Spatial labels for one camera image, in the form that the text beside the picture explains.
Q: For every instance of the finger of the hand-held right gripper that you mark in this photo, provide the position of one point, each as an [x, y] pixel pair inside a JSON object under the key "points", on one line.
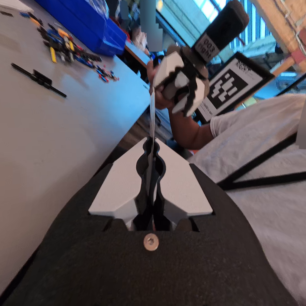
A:
{"points": [[199, 95], [167, 67]]}

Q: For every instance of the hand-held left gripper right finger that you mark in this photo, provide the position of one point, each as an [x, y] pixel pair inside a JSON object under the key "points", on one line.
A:
{"points": [[184, 191]]}

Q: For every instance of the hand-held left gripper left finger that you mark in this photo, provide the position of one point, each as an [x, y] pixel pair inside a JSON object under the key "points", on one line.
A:
{"points": [[114, 188]]}

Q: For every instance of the colourful lego sticker sheet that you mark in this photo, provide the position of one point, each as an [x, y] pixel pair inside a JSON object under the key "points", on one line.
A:
{"points": [[152, 119]]}

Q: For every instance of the person's right forearm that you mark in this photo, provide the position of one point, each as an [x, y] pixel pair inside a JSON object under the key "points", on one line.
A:
{"points": [[188, 131]]}

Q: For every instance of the pile of small lego pieces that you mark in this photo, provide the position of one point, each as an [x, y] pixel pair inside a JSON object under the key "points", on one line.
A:
{"points": [[62, 43]]}

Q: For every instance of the black lego axle with connector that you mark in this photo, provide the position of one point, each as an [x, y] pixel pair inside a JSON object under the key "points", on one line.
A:
{"points": [[40, 77]]}

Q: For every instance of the short black lego beam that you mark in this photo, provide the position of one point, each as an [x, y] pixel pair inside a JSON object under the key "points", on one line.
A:
{"points": [[6, 13]]}

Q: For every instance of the person's right hand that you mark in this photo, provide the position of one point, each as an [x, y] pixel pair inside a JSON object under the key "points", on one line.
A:
{"points": [[162, 101]]}

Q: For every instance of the black framed marker sign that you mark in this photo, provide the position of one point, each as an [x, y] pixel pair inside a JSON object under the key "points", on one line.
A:
{"points": [[239, 81]]}

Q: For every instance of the person's white shirt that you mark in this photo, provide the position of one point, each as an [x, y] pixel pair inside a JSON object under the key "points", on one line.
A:
{"points": [[263, 227]]}

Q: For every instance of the clear plastic bag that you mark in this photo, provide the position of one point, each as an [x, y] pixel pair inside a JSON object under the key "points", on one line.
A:
{"points": [[98, 7]]}

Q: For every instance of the blue plastic bin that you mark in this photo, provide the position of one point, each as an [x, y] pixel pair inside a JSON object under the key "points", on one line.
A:
{"points": [[83, 21]]}

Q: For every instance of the white instruction booklet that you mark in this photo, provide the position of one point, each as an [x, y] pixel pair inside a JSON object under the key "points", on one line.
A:
{"points": [[14, 4]]}

